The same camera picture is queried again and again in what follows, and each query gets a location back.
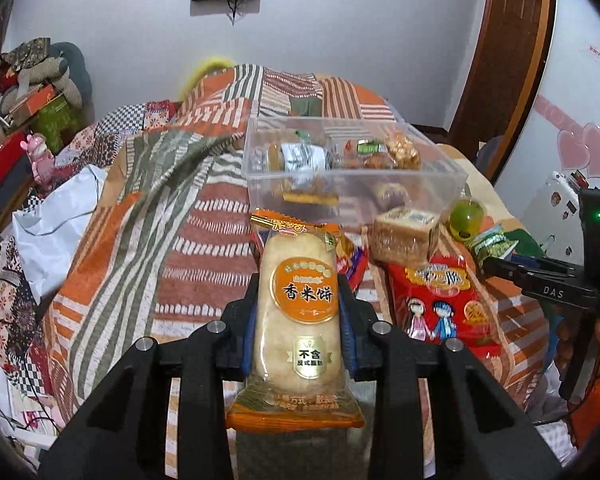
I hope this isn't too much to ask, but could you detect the pink plush toy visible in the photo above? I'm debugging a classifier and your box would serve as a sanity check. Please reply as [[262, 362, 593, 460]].
[[20, 133, 55, 188]]

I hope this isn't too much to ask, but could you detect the red gift box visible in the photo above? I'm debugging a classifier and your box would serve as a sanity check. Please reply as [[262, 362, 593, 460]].
[[0, 130, 26, 184]]

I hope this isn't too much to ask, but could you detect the white stickered suitcase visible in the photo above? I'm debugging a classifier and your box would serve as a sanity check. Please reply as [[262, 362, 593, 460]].
[[521, 170, 588, 264]]

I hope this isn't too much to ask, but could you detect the green jelly cup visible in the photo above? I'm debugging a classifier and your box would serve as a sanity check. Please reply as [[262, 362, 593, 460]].
[[448, 197, 484, 242]]

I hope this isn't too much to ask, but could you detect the green flat snack packet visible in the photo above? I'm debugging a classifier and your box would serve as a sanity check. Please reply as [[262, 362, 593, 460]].
[[465, 224, 518, 270]]

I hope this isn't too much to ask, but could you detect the green-trim chip snack bag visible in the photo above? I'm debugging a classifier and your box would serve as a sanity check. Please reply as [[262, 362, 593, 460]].
[[282, 179, 339, 206]]

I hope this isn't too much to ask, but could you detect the blue red snack packet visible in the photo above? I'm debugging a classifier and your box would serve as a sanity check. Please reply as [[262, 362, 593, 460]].
[[336, 235, 368, 292]]

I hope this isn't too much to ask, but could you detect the brown toast-shaped snack pack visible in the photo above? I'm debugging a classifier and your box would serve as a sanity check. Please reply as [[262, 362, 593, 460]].
[[370, 206, 440, 268]]

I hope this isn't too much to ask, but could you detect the yellow puffed snack bag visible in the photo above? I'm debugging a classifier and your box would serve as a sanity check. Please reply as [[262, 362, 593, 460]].
[[386, 132, 420, 170]]

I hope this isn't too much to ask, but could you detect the white plastic sheet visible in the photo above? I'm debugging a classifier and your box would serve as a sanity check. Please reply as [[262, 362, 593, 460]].
[[12, 165, 107, 301]]

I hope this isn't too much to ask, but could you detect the orange fried snack bag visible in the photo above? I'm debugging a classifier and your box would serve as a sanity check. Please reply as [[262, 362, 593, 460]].
[[340, 140, 396, 169]]

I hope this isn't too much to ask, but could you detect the yellow curved pillow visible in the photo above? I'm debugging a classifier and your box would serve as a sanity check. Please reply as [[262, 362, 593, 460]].
[[178, 55, 234, 101]]

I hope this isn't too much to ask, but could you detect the pile of clothes and boxes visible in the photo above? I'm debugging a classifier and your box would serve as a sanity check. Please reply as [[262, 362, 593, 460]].
[[0, 37, 92, 154]]

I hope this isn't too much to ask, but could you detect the red cartoon snack bag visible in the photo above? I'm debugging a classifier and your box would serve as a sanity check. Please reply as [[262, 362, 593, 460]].
[[387, 254, 501, 360]]

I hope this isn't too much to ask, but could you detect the clear plastic storage bin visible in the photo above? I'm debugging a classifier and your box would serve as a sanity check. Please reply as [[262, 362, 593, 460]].
[[242, 117, 467, 228]]

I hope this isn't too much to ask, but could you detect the wooden door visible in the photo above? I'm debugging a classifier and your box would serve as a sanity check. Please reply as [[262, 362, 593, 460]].
[[450, 0, 555, 182]]

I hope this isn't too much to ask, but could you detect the rice cracker orange packet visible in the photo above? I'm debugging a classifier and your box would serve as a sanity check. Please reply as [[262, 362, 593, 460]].
[[226, 209, 365, 434]]

